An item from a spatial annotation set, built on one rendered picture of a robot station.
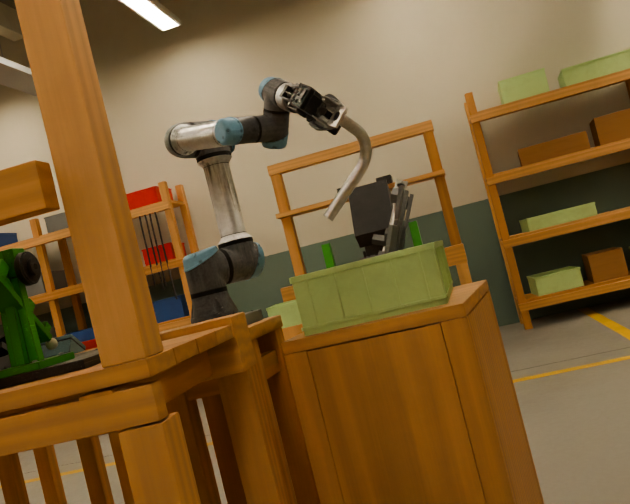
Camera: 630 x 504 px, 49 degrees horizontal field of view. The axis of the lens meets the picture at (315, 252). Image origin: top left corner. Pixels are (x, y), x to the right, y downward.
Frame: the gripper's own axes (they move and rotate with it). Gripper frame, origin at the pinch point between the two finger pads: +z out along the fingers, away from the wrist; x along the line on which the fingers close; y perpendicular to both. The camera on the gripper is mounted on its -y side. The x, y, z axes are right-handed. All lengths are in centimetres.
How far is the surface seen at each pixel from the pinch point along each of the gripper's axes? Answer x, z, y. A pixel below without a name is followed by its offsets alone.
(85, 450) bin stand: -122, -35, -4
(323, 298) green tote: -43, -1, -26
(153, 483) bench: -80, 45, 28
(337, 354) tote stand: -54, 10, -31
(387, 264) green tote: -25.9, 7.6, -32.4
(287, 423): -87, -14, -52
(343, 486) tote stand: -84, 23, -46
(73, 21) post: -14, 1, 66
